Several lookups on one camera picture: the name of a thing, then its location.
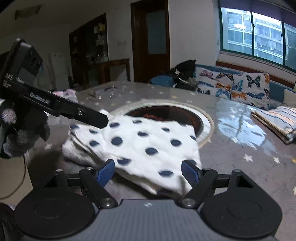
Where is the dark wooden door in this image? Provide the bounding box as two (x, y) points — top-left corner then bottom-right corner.
(130, 0), (170, 83)

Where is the green framed window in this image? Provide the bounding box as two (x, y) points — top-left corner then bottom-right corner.
(218, 1), (295, 71)

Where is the blue sofa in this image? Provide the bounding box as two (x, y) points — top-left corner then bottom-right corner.
(150, 62), (295, 110)

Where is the folded blue striped cloth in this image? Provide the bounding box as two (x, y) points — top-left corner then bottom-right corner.
(251, 105), (295, 145)

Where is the round black induction cooker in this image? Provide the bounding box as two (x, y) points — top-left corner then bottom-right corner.
(125, 105), (205, 140)

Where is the grey star patterned tablecloth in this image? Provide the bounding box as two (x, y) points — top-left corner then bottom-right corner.
(25, 81), (295, 240)

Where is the dark wooden side table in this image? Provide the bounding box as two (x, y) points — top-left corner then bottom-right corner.
(94, 59), (131, 85)

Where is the gloved left hand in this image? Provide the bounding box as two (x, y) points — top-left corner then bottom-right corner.
(1, 99), (50, 159)

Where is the butterfly print pillow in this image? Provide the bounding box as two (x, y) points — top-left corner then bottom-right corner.
(194, 67), (270, 110)

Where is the white tissue pack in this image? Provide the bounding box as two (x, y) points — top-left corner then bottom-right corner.
(52, 89), (78, 103)

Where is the white navy polka dot garment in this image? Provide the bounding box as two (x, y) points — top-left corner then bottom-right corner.
(62, 110), (202, 195)

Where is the dark wooden cabinet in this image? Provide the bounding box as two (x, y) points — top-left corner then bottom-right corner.
(69, 13), (108, 87)

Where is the black bag on sofa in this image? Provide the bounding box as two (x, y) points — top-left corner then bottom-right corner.
(169, 60), (198, 91)

